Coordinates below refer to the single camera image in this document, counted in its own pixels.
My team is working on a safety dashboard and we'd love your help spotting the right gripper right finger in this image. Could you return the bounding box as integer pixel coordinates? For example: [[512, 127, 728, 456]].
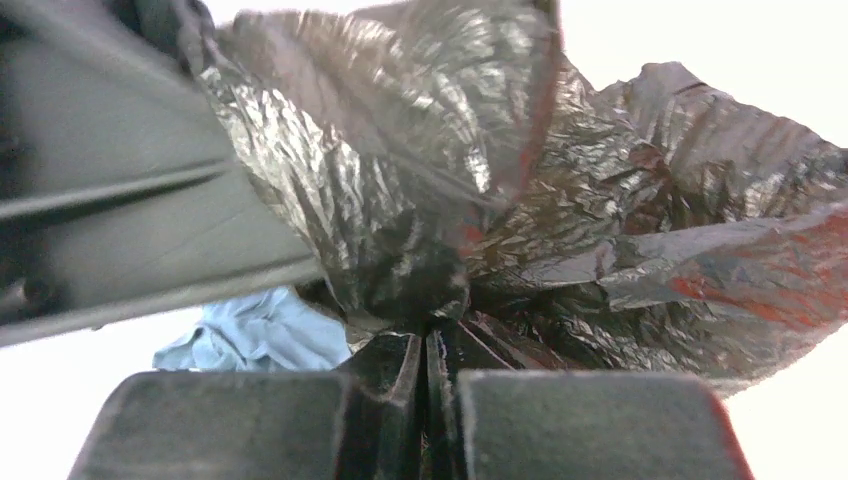
[[426, 325, 752, 479]]

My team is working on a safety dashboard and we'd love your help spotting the grey-blue cloth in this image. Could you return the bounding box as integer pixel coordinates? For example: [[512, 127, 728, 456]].
[[152, 287, 352, 372]]

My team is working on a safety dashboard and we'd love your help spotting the black trash bag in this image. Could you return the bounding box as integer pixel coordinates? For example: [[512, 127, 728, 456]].
[[178, 1, 847, 392]]

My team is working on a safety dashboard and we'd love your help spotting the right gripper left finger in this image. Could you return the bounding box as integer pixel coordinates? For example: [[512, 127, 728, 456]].
[[70, 334, 422, 479]]

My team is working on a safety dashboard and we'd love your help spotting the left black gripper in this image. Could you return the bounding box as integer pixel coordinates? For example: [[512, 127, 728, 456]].
[[1, 1, 319, 346]]

